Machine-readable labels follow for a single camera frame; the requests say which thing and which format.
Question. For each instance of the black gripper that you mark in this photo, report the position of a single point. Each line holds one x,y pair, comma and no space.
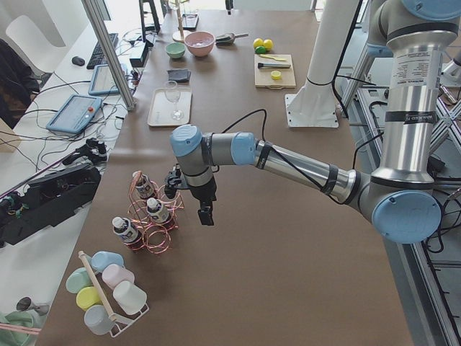
202,192

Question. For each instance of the copper wire bottle basket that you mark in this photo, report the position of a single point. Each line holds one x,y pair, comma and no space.
156,238

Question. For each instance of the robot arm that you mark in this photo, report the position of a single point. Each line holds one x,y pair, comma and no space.
397,197

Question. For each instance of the tea bottle middle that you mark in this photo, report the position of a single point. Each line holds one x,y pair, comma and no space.
159,213

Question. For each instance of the tea bottle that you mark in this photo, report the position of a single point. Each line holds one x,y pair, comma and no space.
159,213
128,232
145,188

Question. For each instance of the tea bottle back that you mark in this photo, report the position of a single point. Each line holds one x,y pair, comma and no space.
145,188

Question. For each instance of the tea bottle front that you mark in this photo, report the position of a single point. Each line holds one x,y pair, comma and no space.
128,232

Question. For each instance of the pink cup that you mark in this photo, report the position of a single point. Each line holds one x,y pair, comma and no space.
114,274

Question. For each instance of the white cup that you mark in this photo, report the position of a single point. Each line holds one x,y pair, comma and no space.
130,297

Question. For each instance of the blue cup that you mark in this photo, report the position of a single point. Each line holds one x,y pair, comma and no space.
102,259

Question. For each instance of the cream rabbit tray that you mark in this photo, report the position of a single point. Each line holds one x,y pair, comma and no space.
161,109

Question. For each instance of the wine glass on tray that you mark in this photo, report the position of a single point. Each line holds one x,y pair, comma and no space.
173,94

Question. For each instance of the white cup rack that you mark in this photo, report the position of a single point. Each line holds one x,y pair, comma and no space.
123,321

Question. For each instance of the green cup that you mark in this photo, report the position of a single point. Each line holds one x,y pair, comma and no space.
78,280

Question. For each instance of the yellow cup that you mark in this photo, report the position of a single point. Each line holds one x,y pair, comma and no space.
87,297

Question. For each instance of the grey folded cloth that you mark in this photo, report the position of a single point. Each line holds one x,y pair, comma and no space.
179,75

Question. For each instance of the grey cup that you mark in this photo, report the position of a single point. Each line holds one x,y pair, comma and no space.
97,320

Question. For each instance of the black equipment case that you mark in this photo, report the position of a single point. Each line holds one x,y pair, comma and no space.
48,201

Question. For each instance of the half lemon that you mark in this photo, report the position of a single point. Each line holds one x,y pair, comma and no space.
276,75

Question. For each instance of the wooden cutting board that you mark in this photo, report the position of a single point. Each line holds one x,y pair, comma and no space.
262,78

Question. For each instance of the metal muddler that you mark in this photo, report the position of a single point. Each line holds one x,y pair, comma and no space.
261,65

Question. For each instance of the blue teach pendant near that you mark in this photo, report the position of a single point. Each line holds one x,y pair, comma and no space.
74,116

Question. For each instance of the blue teach pendant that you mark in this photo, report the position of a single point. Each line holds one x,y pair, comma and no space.
74,116
102,82

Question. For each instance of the blue teach pendant far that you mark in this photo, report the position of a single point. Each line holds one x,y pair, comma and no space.
102,82

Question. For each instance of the green bowl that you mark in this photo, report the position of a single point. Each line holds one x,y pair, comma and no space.
175,50

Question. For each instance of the yellow plastic knife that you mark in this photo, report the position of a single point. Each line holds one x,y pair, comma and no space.
275,58

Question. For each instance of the pink bowl with ice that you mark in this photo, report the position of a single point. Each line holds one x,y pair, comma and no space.
200,43

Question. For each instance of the green lime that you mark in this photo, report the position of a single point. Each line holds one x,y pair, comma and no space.
260,50

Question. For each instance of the metal scoop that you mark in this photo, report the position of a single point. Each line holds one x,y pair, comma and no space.
229,38

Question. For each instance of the yellow lemon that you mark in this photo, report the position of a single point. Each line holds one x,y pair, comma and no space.
258,42
268,44

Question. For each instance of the wooden glass stand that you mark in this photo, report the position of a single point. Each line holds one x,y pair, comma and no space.
180,34

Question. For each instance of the black mouse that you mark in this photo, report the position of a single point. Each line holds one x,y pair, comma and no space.
78,61

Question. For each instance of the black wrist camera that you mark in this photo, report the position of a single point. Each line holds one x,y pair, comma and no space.
174,181

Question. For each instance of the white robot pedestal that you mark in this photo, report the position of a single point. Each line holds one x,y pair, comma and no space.
314,105

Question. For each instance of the aluminium frame post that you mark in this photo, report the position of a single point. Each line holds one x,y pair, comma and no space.
96,20

